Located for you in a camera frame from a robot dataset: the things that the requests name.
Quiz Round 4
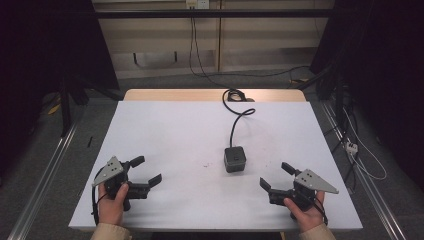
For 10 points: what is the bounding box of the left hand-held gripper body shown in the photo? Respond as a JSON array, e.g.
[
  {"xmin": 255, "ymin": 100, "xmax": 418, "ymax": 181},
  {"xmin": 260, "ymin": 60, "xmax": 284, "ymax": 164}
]
[{"xmin": 92, "ymin": 155, "xmax": 151, "ymax": 212}]

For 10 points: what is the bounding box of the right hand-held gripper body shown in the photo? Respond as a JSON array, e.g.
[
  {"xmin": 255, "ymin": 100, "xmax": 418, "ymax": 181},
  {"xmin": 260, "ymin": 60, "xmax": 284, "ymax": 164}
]
[{"xmin": 268, "ymin": 169, "xmax": 340, "ymax": 212}]

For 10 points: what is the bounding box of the person's right hand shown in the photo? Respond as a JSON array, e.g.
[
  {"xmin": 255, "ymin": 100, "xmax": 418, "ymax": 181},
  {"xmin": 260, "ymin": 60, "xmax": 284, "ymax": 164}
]
[{"xmin": 283, "ymin": 190, "xmax": 326, "ymax": 233}]

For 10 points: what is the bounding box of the person's left hand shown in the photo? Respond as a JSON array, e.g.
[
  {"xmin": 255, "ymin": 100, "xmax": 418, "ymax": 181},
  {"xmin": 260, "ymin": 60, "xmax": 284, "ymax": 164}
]
[{"xmin": 97, "ymin": 182, "xmax": 130, "ymax": 227}]

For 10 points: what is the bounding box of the black cube power socket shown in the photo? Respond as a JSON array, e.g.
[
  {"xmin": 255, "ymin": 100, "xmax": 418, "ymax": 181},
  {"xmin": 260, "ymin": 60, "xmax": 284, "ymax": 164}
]
[{"xmin": 223, "ymin": 145, "xmax": 248, "ymax": 174}]

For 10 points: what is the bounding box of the white table cover board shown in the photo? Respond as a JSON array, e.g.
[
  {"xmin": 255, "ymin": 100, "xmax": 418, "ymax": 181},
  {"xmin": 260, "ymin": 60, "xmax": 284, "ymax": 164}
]
[{"xmin": 68, "ymin": 100, "xmax": 364, "ymax": 233}]

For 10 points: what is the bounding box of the white power strip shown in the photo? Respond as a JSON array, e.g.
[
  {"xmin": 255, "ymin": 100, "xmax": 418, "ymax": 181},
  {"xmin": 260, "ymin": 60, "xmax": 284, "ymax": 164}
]
[{"xmin": 345, "ymin": 140, "xmax": 360, "ymax": 156}]

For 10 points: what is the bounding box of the yellow floor tape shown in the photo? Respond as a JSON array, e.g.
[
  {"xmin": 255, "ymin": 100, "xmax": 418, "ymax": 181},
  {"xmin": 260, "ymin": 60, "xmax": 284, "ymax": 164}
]
[{"xmin": 46, "ymin": 102, "xmax": 63, "ymax": 116}]

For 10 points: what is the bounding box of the black metal stand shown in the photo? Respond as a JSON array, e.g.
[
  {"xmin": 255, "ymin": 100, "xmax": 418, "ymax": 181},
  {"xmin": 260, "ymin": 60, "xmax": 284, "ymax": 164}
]
[{"xmin": 314, "ymin": 63, "xmax": 360, "ymax": 192}]

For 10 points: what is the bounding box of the black curtain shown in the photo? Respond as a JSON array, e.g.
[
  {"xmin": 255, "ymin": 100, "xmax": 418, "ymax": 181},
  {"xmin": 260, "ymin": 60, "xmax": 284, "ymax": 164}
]
[
  {"xmin": 309, "ymin": 0, "xmax": 424, "ymax": 188},
  {"xmin": 0, "ymin": 0, "xmax": 120, "ymax": 174}
]

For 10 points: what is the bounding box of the black horizontal bar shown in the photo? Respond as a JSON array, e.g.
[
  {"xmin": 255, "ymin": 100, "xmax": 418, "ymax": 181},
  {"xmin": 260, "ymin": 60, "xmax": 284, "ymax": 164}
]
[{"xmin": 93, "ymin": 8, "xmax": 336, "ymax": 19}]

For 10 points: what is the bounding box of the right hand-held gripper black cable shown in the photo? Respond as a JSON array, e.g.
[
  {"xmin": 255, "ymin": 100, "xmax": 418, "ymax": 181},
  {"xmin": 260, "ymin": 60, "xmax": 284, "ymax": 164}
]
[{"xmin": 311, "ymin": 196, "xmax": 329, "ymax": 227}]

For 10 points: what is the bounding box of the hand-held gripper black cable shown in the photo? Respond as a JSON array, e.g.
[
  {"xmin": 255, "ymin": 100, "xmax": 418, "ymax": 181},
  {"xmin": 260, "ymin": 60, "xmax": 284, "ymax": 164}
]
[
  {"xmin": 91, "ymin": 166, "xmax": 110, "ymax": 226},
  {"xmin": 311, "ymin": 196, "xmax": 329, "ymax": 227}
]

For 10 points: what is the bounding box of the left hand-held gripper black cable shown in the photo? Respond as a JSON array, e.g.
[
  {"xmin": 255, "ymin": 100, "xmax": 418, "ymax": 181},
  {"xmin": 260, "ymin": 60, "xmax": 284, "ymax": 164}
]
[{"xmin": 91, "ymin": 166, "xmax": 110, "ymax": 226}]

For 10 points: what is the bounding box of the white floor cable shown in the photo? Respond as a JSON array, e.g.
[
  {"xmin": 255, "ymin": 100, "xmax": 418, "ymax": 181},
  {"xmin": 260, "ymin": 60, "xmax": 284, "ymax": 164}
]
[{"xmin": 342, "ymin": 107, "xmax": 388, "ymax": 182}]

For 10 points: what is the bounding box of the aluminium floor rail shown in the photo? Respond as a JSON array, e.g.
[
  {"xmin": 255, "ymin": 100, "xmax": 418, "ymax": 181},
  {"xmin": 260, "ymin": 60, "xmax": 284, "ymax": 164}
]
[
  {"xmin": 6, "ymin": 99, "xmax": 88, "ymax": 240},
  {"xmin": 319, "ymin": 101, "xmax": 408, "ymax": 240}
]

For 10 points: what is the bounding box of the black power socket cable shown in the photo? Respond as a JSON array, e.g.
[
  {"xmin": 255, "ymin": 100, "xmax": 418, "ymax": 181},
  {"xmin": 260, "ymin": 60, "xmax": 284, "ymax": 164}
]
[{"xmin": 221, "ymin": 88, "xmax": 257, "ymax": 149}]

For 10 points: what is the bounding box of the black cable clamp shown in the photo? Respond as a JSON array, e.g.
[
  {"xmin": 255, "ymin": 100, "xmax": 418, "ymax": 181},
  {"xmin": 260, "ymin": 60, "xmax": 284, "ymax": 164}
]
[{"xmin": 227, "ymin": 89, "xmax": 256, "ymax": 103}]

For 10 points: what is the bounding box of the black wall cable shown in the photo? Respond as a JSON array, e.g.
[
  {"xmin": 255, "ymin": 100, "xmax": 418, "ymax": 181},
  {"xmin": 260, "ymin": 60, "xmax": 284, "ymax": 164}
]
[{"xmin": 188, "ymin": 6, "xmax": 311, "ymax": 89}]

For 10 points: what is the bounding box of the white wall outlet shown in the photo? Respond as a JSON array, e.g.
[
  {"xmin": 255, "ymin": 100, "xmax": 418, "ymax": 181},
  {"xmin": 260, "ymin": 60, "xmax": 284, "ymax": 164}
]
[{"xmin": 185, "ymin": 0, "xmax": 210, "ymax": 10}]

